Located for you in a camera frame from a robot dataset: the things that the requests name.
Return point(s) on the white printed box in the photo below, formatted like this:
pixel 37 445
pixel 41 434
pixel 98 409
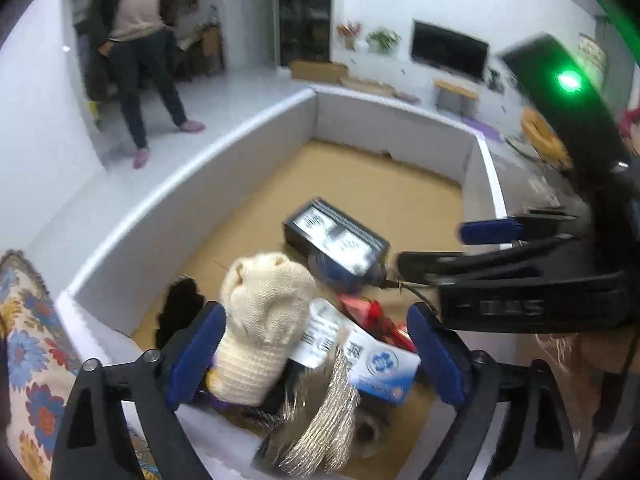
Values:
pixel 370 360

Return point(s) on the floral blanket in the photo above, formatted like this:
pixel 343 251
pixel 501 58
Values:
pixel 35 360

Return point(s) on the yellow lounge chair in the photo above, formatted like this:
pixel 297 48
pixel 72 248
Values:
pixel 542 137

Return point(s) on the red candy gift pouch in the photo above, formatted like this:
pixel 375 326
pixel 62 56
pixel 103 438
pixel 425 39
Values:
pixel 375 317

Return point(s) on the cream knit glove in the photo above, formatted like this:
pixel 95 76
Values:
pixel 260 320

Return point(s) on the large white cardboard box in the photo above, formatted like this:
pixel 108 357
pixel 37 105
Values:
pixel 175 220

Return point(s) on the silver tassel ornament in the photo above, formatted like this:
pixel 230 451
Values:
pixel 320 420

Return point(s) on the person's right forearm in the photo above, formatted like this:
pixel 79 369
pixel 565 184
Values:
pixel 595 375

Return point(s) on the bushy green potted plant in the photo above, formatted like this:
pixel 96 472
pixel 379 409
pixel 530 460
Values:
pixel 382 40

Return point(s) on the black rectangular box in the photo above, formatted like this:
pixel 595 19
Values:
pixel 330 235

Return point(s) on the dark display cabinet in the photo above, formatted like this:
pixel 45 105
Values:
pixel 305 10

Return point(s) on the black television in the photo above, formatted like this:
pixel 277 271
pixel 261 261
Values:
pixel 450 50

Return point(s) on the red flower plant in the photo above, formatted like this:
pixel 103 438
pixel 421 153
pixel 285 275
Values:
pixel 349 32

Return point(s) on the purple floor mat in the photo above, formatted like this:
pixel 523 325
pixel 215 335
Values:
pixel 480 129

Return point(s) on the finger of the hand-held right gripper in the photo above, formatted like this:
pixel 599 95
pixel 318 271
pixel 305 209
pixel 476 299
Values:
pixel 430 266
pixel 490 230

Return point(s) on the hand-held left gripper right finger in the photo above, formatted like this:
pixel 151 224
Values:
pixel 435 355

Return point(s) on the black fuzzy cloth bundle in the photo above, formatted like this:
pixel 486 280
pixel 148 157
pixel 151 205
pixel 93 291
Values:
pixel 180 310

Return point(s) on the small potted plant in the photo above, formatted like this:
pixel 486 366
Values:
pixel 495 80

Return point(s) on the covered standing air conditioner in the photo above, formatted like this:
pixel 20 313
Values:
pixel 592 57

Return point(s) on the wooden bench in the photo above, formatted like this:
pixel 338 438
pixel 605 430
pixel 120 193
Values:
pixel 455 89

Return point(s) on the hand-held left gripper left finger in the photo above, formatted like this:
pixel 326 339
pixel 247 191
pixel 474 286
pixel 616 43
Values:
pixel 195 355

